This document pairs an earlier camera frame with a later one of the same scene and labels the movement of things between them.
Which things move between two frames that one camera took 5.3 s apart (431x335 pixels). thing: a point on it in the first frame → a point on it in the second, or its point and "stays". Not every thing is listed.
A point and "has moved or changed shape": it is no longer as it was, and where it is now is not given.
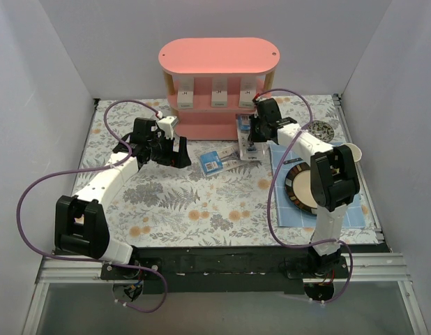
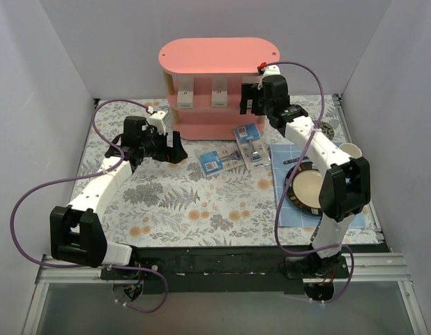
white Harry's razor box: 185,93 stays
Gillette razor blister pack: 256,151 has moved or changed shape
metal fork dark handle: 298,159 stays
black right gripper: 254,127 → 254,98
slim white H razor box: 219,92 stays
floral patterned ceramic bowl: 322,130 stays
